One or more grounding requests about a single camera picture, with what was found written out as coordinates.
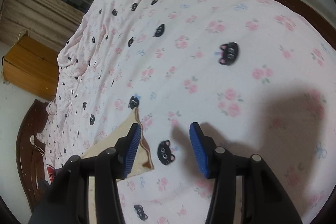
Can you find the beige knit pants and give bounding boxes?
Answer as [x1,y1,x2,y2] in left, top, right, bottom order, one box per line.
[81,108,155,224]

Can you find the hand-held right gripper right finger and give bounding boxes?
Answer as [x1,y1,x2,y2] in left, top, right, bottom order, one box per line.
[189,122,305,224]

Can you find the red sports jersey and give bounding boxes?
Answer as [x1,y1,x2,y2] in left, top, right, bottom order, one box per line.
[45,163,63,182]

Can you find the pink cat print quilt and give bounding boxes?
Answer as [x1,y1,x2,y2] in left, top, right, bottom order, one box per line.
[35,0,336,224]

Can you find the thin black cable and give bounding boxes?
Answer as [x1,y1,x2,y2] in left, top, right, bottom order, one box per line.
[47,99,58,115]

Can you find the dark grey folded garment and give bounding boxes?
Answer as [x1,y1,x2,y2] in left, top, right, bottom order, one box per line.
[37,177,53,189]

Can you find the dark wooden bed headboard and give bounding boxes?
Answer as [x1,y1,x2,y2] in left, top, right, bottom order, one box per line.
[16,98,53,212]

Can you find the orange wooden wardrobe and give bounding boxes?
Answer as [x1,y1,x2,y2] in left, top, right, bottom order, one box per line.
[2,35,60,101]

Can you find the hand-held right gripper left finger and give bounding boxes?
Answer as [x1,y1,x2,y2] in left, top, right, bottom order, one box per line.
[28,123,142,224]

